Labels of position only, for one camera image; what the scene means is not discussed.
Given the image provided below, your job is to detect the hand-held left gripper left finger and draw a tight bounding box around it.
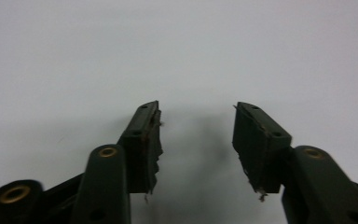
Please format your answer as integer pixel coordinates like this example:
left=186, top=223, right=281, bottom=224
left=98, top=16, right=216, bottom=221
left=117, top=100, right=165, bottom=196

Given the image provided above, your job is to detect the white table mat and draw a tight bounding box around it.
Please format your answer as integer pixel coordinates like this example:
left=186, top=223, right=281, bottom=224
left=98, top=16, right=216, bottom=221
left=0, top=0, right=358, bottom=224

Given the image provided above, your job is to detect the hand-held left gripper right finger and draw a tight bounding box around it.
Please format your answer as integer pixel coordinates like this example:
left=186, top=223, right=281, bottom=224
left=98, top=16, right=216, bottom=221
left=231, top=101, right=293, bottom=194

